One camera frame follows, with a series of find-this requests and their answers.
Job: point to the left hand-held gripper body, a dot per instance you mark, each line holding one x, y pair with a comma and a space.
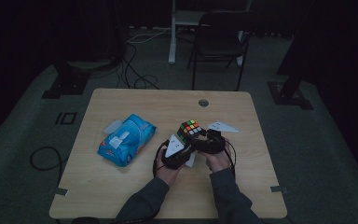
174, 149

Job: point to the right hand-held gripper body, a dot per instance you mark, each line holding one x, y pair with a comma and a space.
211, 144

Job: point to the white wet wipe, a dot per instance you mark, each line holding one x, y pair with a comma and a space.
191, 160

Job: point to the multicoloured puzzle cube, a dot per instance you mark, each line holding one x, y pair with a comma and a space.
189, 130

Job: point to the blue wet wipes pack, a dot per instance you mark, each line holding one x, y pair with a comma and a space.
127, 140

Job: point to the person's right hand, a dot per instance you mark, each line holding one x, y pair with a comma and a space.
219, 160

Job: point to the person's left hand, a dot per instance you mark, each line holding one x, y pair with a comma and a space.
167, 174

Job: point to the grey tape strip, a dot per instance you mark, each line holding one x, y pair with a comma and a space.
61, 191
278, 189

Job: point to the white desk leg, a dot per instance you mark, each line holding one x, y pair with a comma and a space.
240, 56
172, 37

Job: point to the black folding chair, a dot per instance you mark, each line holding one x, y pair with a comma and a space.
220, 43

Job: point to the black stand base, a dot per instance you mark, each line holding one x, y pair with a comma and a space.
289, 96
68, 84

